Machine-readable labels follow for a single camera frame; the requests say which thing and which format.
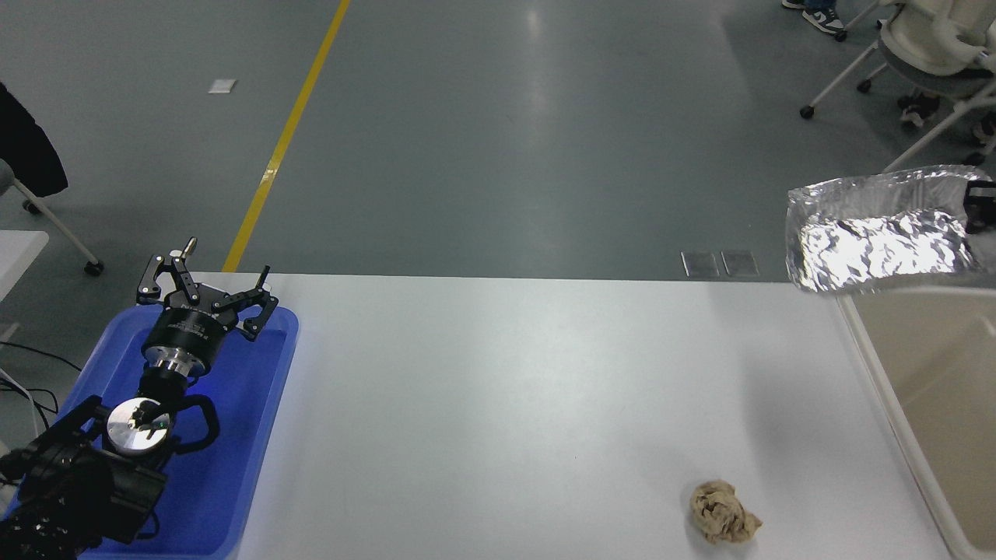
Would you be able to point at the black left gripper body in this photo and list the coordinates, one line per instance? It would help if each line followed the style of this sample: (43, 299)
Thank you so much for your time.
(187, 330)

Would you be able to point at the silver foil tray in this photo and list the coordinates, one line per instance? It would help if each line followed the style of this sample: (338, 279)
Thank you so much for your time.
(879, 241)

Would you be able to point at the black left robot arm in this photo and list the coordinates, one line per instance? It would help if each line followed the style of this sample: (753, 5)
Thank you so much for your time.
(70, 482)

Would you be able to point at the clear floor plate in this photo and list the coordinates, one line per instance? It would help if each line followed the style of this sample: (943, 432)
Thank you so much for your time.
(739, 264)
(699, 264)

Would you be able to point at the person's foot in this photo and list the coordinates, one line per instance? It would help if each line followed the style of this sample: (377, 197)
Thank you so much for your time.
(920, 109)
(823, 20)
(985, 128)

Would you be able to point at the blue plastic tray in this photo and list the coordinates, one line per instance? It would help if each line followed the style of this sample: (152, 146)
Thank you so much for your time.
(233, 435)

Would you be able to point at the grey chair with casters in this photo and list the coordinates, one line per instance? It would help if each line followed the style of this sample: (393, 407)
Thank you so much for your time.
(66, 237)

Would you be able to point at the small white table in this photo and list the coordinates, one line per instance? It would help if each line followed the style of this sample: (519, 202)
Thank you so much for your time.
(17, 253)

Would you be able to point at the white office chair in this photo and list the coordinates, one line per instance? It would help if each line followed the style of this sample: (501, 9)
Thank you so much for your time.
(930, 35)

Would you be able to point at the large pale bin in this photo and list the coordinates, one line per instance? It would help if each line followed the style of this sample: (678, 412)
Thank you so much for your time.
(945, 404)

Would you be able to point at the chair leg with caster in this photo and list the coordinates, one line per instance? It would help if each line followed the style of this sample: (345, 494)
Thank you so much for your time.
(856, 19)

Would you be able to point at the crumpled tan paper ball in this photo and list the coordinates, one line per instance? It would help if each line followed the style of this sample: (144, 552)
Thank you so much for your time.
(722, 512)

